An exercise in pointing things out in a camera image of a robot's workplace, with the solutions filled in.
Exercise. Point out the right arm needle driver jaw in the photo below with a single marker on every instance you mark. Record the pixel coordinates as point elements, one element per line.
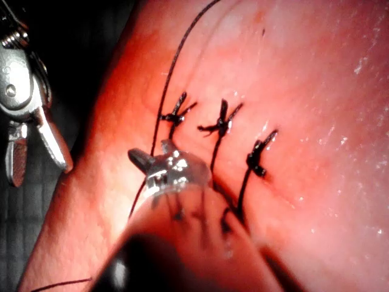
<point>16,158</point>
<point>53,143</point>

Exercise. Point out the black thread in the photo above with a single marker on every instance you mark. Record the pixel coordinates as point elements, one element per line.
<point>170,70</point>

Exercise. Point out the left arm needle driver jaw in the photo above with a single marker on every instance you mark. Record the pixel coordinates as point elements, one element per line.
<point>169,146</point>
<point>139,158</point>

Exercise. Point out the dark grid mat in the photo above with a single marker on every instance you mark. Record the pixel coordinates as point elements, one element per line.
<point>18,231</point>

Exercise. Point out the left arm needle driver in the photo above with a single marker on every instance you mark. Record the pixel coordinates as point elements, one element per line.
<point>176,170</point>

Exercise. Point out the dark left arm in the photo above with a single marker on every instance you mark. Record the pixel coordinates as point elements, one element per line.
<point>188,243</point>

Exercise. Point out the tissue pad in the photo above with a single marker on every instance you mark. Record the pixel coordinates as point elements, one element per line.
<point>304,121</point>

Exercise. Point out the right arm needle driver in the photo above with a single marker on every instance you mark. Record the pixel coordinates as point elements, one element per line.
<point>18,82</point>

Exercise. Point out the black stitching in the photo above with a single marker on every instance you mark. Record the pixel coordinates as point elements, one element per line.
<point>222,124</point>

